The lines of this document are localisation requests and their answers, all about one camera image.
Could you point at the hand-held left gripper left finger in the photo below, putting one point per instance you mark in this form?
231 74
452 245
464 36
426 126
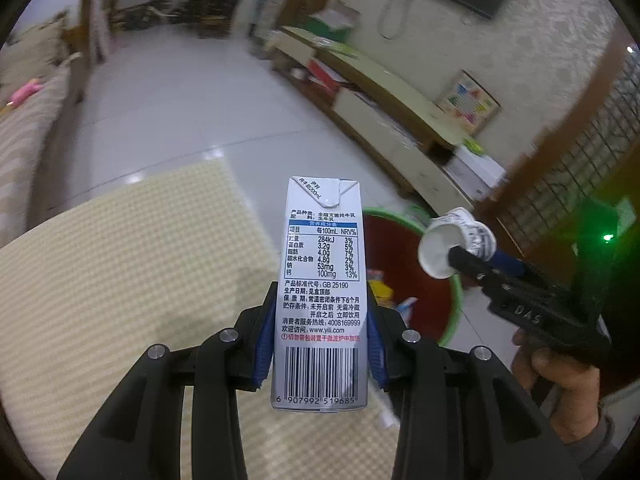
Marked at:
264 355

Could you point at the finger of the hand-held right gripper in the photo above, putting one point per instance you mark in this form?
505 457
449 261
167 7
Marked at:
507 262
467 260

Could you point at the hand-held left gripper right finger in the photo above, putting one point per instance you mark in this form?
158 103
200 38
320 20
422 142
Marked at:
378 360

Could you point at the patterned paper cup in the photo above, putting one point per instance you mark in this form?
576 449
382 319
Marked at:
445 250

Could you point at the red bin with green rim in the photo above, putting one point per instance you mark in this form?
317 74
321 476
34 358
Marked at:
420 260

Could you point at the white milk carton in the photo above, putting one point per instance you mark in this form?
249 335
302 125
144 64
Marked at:
320 280

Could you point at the person's right forearm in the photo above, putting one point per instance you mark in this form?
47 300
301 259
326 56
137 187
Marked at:
595 445

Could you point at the person's right hand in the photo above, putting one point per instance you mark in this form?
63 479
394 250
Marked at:
565 390

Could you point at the white box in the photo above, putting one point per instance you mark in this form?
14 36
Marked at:
475 170

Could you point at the framed board game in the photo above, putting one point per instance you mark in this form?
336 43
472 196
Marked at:
467 102

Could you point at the low television cabinet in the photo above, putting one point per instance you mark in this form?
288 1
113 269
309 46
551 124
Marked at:
380 110

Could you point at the green cardboard box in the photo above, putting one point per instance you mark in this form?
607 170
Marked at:
327 22

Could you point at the beige striped sofa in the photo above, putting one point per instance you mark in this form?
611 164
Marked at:
25 125

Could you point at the pink toy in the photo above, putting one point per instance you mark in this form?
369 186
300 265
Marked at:
25 92

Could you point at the white balance bicycle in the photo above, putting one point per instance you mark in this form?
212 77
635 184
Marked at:
150 12

